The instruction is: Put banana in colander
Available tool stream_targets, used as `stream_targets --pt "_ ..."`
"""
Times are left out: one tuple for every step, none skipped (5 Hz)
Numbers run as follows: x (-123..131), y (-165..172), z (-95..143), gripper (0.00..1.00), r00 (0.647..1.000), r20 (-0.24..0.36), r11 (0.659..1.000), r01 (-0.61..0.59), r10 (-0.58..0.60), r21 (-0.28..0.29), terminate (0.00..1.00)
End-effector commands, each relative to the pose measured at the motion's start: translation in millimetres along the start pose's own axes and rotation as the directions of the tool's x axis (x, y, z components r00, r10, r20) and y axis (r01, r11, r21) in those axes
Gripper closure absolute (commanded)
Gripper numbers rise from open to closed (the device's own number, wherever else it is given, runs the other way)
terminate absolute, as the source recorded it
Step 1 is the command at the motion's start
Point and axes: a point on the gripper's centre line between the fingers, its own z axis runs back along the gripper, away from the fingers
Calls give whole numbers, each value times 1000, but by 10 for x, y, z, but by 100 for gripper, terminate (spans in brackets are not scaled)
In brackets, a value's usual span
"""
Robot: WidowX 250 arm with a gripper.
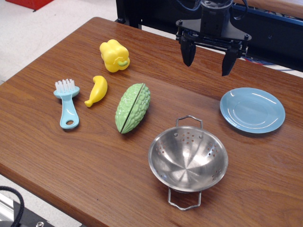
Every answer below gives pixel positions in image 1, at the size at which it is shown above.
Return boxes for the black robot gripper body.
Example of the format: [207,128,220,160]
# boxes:
[176,0,252,56]

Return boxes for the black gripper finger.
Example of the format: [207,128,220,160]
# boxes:
[222,41,241,76]
[179,31,196,67]

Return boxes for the yellow toy banana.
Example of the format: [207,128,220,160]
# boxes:
[84,76,108,107]

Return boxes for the light blue plate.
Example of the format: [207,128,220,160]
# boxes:
[220,87,285,134]

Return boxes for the yellow toy bell pepper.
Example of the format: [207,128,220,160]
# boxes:
[99,39,130,73]

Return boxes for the green toy bitter melon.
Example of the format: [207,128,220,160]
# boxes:
[115,83,151,134]

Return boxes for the light blue dish brush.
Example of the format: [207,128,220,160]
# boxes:
[53,79,80,130]

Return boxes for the red box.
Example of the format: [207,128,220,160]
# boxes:
[6,0,53,10]

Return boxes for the black metal frame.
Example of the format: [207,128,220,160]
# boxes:
[116,0,303,71]

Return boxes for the steel colander with handles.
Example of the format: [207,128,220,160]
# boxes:
[148,118,229,211]

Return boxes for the black braided cable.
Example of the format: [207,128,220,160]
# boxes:
[0,186,25,227]

